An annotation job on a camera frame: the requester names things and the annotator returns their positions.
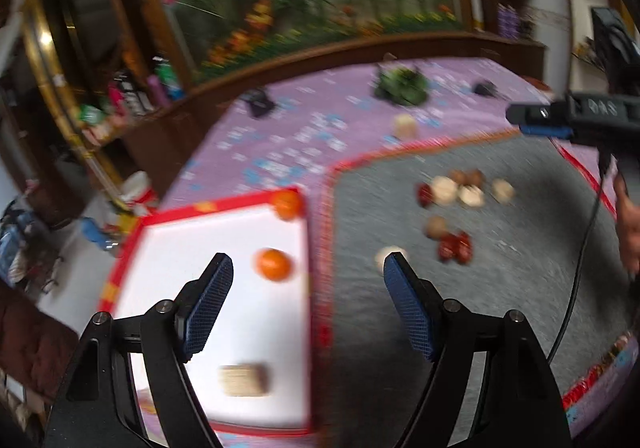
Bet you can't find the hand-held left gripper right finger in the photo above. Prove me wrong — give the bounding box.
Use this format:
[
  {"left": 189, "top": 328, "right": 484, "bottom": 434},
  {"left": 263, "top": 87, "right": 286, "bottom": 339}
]
[{"left": 382, "top": 252, "right": 573, "bottom": 448}]

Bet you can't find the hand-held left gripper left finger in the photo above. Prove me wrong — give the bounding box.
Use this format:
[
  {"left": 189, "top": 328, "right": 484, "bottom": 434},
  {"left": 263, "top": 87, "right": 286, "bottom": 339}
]
[{"left": 45, "top": 252, "right": 234, "bottom": 448}]

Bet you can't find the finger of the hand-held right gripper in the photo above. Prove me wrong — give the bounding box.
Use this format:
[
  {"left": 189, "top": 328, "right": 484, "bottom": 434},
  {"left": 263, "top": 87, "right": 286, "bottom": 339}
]
[{"left": 505, "top": 101, "right": 576, "bottom": 139}]

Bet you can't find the red tray with white base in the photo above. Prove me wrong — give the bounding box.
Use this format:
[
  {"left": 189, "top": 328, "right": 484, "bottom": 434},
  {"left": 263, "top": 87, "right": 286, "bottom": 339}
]
[{"left": 97, "top": 185, "right": 326, "bottom": 436}]

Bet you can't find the person's right hand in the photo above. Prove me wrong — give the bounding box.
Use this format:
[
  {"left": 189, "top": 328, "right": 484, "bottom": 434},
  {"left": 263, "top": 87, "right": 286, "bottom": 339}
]
[{"left": 614, "top": 173, "right": 640, "bottom": 279}]

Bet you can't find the orange tangerine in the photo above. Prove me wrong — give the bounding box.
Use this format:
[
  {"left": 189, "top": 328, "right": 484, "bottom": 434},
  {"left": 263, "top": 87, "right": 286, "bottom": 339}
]
[
  {"left": 272, "top": 189, "right": 305, "bottom": 221},
  {"left": 255, "top": 248, "right": 293, "bottom": 282}
]

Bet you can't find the gray felt mat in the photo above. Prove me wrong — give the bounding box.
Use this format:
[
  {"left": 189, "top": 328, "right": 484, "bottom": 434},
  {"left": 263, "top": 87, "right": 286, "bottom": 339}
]
[{"left": 320, "top": 128, "right": 631, "bottom": 448}]

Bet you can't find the purple container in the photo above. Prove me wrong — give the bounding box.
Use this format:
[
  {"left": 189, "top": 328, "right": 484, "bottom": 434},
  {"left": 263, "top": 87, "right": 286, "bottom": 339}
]
[{"left": 497, "top": 3, "right": 521, "bottom": 36}]

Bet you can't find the blue plastic jug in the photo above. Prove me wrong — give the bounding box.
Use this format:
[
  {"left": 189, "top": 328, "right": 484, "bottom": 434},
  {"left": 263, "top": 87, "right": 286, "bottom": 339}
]
[{"left": 80, "top": 218, "right": 118, "bottom": 251}]

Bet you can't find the white bucket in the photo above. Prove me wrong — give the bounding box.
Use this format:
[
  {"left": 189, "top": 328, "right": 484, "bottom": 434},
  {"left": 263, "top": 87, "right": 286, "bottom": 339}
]
[{"left": 117, "top": 171, "right": 153, "bottom": 214}]

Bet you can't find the green leafy vegetable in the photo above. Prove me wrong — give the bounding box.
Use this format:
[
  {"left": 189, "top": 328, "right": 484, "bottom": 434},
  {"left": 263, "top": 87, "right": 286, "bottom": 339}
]
[{"left": 372, "top": 67, "right": 431, "bottom": 106}]

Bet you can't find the pink bottle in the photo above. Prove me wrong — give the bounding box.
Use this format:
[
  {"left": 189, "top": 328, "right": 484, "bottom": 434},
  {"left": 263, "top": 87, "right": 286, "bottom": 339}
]
[{"left": 147, "top": 76, "right": 171, "bottom": 108}]

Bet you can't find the green packet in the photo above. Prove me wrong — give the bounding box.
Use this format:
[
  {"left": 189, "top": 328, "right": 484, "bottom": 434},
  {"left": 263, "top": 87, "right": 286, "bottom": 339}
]
[{"left": 79, "top": 104, "right": 106, "bottom": 126}]

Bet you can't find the green bottle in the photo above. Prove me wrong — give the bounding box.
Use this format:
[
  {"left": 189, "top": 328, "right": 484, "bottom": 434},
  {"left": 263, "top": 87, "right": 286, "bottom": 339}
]
[{"left": 155, "top": 59, "right": 183, "bottom": 99}]

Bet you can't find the gold framed doorway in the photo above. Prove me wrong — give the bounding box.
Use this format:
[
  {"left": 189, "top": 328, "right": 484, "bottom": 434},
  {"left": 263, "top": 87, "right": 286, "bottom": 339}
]
[{"left": 20, "top": 0, "right": 126, "bottom": 209}]

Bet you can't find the black cable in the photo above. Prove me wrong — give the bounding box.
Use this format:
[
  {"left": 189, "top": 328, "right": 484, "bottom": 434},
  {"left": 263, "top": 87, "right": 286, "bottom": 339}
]
[{"left": 546, "top": 148, "right": 613, "bottom": 363}]

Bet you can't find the yellow mop handle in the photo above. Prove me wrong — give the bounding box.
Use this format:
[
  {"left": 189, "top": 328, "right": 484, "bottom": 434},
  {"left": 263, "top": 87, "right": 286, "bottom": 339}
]
[{"left": 82, "top": 145, "right": 128, "bottom": 211}]

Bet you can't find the black cylindrical mount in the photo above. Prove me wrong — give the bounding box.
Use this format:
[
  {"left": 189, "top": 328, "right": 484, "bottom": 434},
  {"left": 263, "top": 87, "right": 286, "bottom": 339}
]
[{"left": 242, "top": 89, "right": 277, "bottom": 119}]

